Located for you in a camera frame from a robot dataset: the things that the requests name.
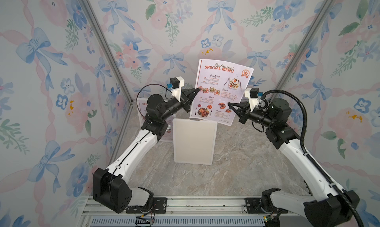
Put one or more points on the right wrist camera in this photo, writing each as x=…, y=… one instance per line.
x=254, y=97

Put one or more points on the white narrow rack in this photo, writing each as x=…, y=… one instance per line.
x=194, y=141
x=141, y=106

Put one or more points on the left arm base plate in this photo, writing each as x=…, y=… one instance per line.
x=156, y=205

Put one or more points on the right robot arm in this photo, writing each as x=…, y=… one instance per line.
x=328, y=204

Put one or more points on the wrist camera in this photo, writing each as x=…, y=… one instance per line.
x=175, y=86
x=254, y=97

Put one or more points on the white narrow rack front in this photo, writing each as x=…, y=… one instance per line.
x=141, y=106

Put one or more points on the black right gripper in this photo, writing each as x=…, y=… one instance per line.
x=244, y=112

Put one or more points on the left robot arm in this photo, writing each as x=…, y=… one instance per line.
x=110, y=185

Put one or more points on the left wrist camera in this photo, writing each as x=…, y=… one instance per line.
x=175, y=86

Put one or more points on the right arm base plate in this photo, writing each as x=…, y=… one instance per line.
x=255, y=205

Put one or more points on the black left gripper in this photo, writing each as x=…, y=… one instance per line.
x=185, y=102

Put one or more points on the aluminium frame post right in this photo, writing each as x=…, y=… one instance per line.
x=325, y=8

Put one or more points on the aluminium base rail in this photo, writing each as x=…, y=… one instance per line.
x=190, y=211

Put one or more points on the aluminium frame post left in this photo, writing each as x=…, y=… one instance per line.
x=90, y=14

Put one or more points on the aluminium frame post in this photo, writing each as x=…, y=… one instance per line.
x=325, y=8
x=90, y=14

